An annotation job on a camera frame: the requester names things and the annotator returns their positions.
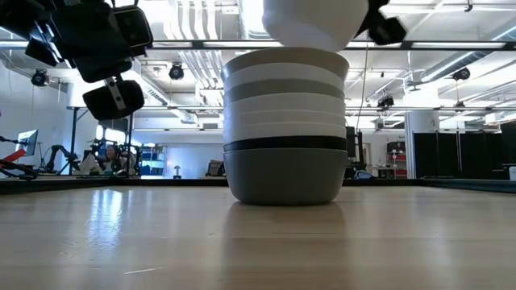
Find small desktop monitor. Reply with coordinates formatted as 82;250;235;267
14;128;40;158

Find dark box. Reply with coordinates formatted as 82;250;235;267
206;159;227;178

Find black upright monitor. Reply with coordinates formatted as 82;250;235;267
345;126;366;179

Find thick black cable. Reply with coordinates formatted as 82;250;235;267
0;159;40;181

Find white bowl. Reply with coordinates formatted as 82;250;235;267
223;62;346;93
223;122;347;145
261;0;370;52
223;92;347;120
223;109;347;130

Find thin hanging cable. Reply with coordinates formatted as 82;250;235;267
354;43;370;131

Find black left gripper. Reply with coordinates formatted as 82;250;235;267
52;0;145;121

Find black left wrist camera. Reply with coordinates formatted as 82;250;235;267
111;3;154;57

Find black folding partition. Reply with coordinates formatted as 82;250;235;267
414;131;516;180

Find person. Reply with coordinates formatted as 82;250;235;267
82;143;127;177

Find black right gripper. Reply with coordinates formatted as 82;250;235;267
367;0;408;46

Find red storage shelf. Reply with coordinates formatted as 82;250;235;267
386;140;408;179

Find red flat piece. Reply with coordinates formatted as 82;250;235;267
0;148;27;164

